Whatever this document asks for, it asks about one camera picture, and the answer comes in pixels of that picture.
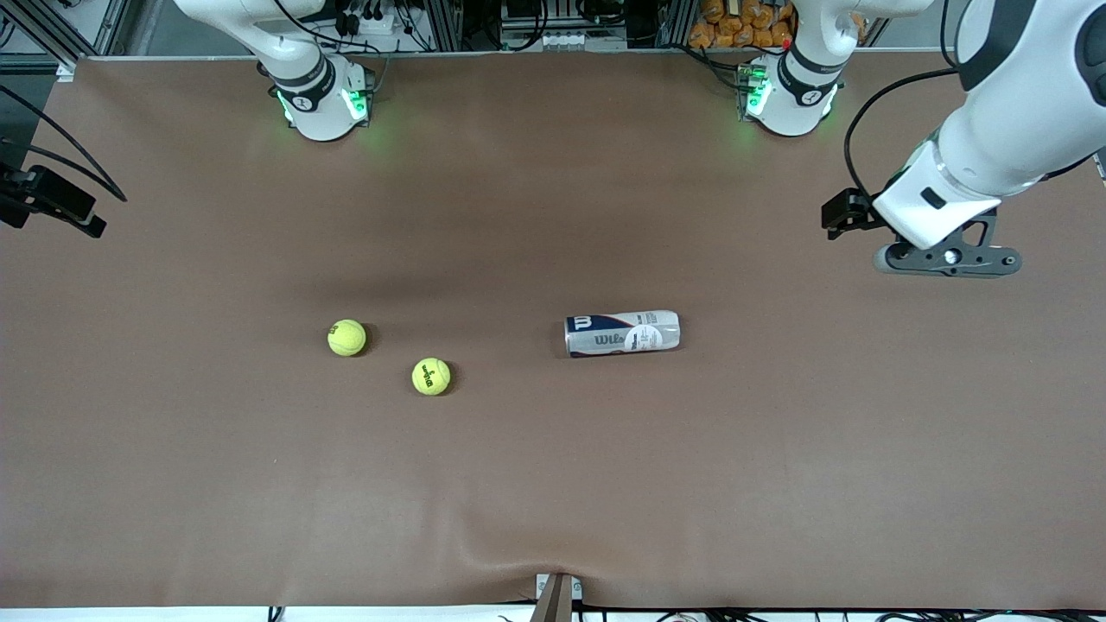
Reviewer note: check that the Wilson tennis ball can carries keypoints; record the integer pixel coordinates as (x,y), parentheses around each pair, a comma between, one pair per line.
(618,335)

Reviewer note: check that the yellow tennis ball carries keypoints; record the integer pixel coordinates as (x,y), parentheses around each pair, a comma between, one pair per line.
(430,377)
(346,338)

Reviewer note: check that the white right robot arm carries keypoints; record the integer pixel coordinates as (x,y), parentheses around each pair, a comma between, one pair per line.
(324,108)

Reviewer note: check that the orange packet pile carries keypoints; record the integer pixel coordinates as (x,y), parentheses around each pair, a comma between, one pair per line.
(743,22)

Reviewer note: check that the brown table cover mat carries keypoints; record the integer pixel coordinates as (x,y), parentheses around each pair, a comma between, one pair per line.
(778,475)

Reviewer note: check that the white power strip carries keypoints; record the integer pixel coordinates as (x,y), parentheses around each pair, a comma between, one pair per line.
(566,40)

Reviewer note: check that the white socket strip black plugs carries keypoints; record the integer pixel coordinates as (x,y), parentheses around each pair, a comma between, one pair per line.
(367,22)

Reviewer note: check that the aluminium frame strut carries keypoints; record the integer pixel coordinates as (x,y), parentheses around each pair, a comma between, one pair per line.
(52,30)

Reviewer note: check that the aluminium frame post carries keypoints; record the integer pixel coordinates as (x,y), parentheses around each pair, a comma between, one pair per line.
(674,22)
(447,24)

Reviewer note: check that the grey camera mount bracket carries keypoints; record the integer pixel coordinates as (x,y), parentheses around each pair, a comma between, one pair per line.
(557,600)

